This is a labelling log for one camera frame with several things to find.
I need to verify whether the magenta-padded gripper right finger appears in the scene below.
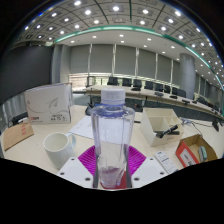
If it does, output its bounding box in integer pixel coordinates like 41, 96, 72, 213
125, 145, 170, 190

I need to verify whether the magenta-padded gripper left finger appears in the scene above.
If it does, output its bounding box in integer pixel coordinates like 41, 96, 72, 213
57, 145, 99, 190

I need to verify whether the clear plastic water bottle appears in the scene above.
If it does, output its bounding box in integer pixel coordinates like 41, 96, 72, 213
90, 87, 136, 190

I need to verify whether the white ceramic mug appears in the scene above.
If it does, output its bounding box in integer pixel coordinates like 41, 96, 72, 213
42, 131, 78, 170

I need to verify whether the cream desk organizer box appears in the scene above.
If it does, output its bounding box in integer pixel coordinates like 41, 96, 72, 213
139, 107, 185, 148

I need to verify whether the brown cardboard box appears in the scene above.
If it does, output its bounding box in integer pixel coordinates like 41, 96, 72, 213
174, 133, 218, 169

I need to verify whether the white printed paper sheet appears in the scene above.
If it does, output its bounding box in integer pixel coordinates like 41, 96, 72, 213
68, 114, 98, 140

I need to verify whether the black flashlight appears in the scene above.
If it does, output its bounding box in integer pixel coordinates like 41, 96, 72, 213
155, 124, 181, 139

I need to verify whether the teal board eraser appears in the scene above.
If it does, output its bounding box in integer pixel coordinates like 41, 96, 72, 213
198, 145, 208, 163

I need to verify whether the white paper ream package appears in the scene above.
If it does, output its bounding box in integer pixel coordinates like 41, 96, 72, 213
24, 82, 74, 126

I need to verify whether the long curved conference desk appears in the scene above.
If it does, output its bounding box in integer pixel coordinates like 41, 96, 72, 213
84, 84, 224, 123

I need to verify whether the black device at table edge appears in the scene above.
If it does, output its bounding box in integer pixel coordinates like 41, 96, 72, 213
11, 111, 29, 126

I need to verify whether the black table microphone base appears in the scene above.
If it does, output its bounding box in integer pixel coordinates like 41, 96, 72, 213
211, 119, 221, 132

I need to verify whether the row of black office chairs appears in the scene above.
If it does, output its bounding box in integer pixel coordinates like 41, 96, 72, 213
106, 76, 221, 111

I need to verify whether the grey round column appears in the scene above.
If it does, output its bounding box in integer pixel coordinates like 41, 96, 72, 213
179, 53, 197, 100

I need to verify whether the group of ceiling lights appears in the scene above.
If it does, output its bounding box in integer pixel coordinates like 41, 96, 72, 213
23, 0, 224, 88

